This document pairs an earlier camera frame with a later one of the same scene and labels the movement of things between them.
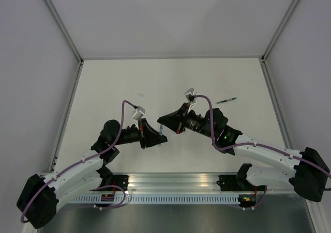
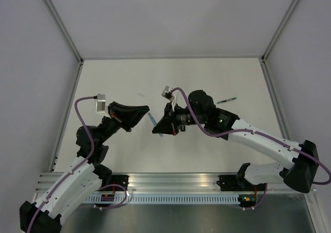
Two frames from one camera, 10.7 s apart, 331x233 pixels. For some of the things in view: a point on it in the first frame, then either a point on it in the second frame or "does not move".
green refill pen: x=226 y=100 does not move
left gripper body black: x=143 y=134 -> x=125 y=121
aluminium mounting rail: x=174 y=182 does not move
